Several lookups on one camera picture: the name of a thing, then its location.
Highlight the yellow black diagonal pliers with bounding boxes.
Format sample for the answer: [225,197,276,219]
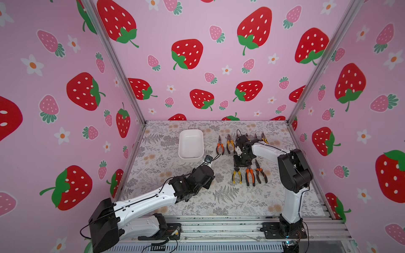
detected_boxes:
[226,134,236,154]

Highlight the orange black long-nose pliers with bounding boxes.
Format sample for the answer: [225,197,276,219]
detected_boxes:
[255,160,268,184]

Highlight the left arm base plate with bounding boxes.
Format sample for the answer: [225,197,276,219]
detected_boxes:
[138,223,181,241]

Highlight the yellow black combination pliers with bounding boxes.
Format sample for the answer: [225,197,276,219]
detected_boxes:
[261,133,269,145]

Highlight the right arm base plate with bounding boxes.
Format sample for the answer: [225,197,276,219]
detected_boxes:
[260,221,308,240]

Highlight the white plastic storage box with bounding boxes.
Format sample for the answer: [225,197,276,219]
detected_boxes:
[178,129,204,162]

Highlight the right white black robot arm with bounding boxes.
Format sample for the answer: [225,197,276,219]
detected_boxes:
[234,135,313,239]

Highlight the yellow grey needle-nose pliers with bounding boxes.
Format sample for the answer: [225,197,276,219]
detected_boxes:
[232,167,243,184]

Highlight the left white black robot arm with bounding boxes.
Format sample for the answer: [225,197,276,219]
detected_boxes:
[89,164,215,253]

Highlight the small orange black pliers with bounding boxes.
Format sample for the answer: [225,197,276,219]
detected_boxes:
[216,136,225,155]

